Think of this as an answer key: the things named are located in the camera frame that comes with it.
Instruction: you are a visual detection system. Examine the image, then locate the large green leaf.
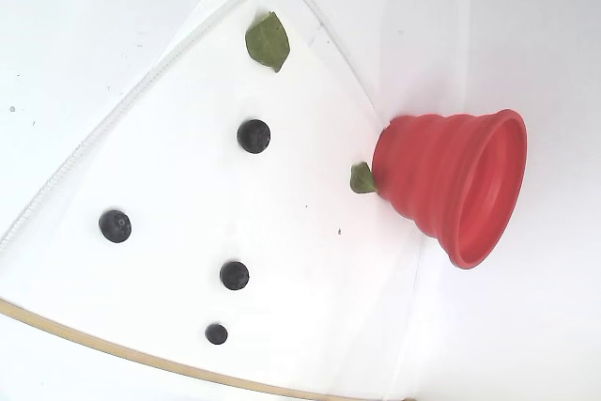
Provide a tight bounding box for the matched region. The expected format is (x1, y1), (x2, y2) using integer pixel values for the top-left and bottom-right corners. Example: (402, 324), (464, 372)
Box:
(244, 10), (291, 74)

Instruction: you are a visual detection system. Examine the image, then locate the white paper sheet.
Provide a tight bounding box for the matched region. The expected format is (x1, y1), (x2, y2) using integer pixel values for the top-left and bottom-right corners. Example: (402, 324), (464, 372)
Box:
(0, 0), (424, 401)

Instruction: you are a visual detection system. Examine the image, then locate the red collapsible silicone cup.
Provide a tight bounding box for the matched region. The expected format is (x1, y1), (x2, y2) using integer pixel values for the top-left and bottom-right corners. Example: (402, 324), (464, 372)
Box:
(372, 108), (529, 270)

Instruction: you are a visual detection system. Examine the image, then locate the small green leaf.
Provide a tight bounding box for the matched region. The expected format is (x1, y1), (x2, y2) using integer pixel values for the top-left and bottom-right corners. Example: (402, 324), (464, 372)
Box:
(348, 161), (379, 195)

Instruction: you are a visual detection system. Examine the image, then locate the thin wooden strip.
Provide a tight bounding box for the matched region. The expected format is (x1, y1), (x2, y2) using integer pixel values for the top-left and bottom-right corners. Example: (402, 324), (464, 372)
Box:
(0, 297), (417, 401)

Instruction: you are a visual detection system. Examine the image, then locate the clear plastic tube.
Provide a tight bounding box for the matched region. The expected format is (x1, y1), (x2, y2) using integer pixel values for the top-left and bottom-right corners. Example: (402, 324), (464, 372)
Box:
(0, 0), (311, 256)

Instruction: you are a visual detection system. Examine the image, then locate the small dark blueberry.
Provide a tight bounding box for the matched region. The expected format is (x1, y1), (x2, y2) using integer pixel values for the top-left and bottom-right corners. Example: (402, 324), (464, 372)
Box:
(204, 322), (229, 347)

